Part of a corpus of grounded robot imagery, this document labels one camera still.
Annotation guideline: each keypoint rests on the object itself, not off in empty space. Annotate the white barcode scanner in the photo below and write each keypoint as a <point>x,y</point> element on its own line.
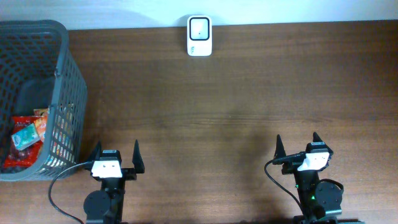
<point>199,36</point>

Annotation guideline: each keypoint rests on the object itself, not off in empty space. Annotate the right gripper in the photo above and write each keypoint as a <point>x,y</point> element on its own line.
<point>288,167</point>

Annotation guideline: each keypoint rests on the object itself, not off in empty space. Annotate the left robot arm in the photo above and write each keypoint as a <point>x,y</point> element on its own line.
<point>105,206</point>

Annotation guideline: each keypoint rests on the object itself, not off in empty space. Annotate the teal tissue pack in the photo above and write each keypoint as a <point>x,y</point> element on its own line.
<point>25,137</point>

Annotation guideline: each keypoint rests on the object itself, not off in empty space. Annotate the grey plastic mesh basket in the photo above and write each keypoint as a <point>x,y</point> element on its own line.
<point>38,71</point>

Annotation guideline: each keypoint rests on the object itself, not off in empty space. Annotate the red candy bag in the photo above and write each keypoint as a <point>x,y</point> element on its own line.
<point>28,156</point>

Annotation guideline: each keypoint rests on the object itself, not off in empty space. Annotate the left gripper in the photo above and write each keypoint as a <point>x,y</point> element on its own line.
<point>130,172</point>

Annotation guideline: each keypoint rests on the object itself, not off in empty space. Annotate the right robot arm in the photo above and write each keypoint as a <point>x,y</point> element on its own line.
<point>318,199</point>

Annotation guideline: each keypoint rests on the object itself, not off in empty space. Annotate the orange tissue pack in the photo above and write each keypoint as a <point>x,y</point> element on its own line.
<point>41,122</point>

